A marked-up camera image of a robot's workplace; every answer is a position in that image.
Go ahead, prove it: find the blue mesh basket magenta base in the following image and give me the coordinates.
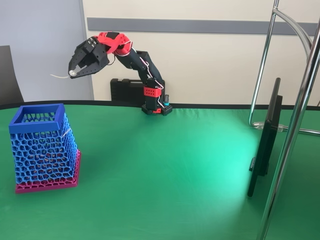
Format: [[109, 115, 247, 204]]
[[8, 103, 82, 195]]

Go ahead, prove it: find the black plastic tool case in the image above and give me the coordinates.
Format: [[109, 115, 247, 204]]
[[110, 78, 166, 103]]

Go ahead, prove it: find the black chair back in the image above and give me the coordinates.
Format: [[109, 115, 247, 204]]
[[0, 45, 25, 106]]

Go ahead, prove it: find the green cloth with black border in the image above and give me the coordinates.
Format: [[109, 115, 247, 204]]
[[0, 99, 320, 240]]

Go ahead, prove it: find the black monitor on stand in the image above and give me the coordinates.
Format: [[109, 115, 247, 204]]
[[246, 77, 285, 198]]

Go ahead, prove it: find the chrome tube stand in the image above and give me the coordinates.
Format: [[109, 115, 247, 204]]
[[248, 0, 320, 240]]

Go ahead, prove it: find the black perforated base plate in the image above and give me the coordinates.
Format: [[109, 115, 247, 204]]
[[141, 103, 174, 117]]

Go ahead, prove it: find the grey wall rail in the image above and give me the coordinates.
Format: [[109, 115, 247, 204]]
[[86, 16, 318, 36]]

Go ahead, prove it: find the clear plastic bracket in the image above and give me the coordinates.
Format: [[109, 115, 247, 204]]
[[252, 120, 288, 133]]

